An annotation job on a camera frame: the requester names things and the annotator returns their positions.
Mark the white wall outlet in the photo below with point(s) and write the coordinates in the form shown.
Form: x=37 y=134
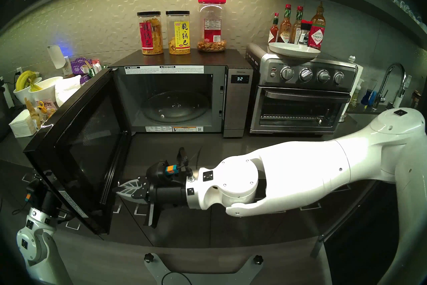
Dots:
x=19 y=70
x=67 y=69

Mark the silver toaster oven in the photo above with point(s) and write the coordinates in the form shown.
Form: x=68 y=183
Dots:
x=293 y=110

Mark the glass microwave turntable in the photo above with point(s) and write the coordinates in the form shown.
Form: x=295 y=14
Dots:
x=175 y=107

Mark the large white bowl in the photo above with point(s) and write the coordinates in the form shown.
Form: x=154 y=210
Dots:
x=48 y=89

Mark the white napkin stack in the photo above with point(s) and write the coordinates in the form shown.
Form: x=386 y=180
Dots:
x=21 y=125

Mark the dark brown canister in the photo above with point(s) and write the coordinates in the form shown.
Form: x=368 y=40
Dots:
x=415 y=99

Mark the black built-in appliance front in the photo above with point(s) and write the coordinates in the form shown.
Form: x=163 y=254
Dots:
x=360 y=247

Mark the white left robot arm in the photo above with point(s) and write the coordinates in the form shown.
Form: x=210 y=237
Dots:
x=35 y=247

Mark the red capped spice shaker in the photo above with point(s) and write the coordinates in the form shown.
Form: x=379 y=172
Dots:
x=304 y=35

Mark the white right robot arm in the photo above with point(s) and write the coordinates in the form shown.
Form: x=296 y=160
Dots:
x=300 y=170

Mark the black coffee machine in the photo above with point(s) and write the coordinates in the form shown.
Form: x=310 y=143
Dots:
x=2 y=117

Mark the white paper napkin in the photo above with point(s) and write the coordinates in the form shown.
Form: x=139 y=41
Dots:
x=66 y=90

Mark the grey robot base bracket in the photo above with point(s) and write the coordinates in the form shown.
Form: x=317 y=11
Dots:
x=220 y=280

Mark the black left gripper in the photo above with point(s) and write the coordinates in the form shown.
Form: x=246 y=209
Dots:
x=46 y=201

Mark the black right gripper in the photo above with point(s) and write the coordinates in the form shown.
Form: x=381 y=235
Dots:
x=170 y=197

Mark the snack jar red label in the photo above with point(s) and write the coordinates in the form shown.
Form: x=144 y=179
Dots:
x=150 y=37

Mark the yellow banana bunch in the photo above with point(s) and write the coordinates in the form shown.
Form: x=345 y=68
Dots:
x=24 y=79

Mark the large red Tabasco bottle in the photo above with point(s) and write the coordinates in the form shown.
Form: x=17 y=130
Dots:
x=316 y=35

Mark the clear dish soap bottle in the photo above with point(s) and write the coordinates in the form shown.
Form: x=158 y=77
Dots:
x=356 y=95

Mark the dark lower drawer cabinet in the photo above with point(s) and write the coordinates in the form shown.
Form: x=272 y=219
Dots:
x=206 y=231

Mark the orange Tabasco sauce bottle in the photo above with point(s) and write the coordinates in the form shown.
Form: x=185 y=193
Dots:
x=285 y=32

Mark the purple coffee bag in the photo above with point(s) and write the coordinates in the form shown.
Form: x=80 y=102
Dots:
x=78 y=66

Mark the white ceramic plate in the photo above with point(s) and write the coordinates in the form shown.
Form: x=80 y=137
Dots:
x=293 y=50

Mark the green and white sachets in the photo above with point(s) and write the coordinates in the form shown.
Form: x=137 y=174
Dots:
x=95 y=65

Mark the brown paper bag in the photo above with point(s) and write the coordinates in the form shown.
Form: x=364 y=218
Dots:
x=33 y=114

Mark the row of clear glasses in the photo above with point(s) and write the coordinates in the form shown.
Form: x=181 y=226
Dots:
x=405 y=7

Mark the small red hot sauce bottle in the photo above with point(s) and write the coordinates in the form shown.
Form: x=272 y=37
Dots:
x=273 y=34

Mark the black base knob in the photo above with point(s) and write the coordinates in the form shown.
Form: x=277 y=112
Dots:
x=148 y=258
x=257 y=259

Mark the black glass microwave door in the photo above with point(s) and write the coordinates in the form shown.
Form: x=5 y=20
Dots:
x=90 y=144

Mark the snack jar yellow label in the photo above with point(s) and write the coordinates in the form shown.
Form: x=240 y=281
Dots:
x=178 y=35

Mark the silver towel holder knob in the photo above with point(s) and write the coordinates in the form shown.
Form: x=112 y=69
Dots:
x=352 y=58

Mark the steel kitchen sink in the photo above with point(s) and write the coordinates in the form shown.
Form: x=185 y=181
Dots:
x=360 y=117

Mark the chrome kitchen faucet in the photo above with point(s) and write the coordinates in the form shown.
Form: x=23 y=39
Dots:
x=383 y=82

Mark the pink snack packet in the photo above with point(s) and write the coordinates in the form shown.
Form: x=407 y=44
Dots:
x=50 y=104

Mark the clear jar red lid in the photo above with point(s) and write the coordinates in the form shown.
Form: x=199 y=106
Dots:
x=211 y=30

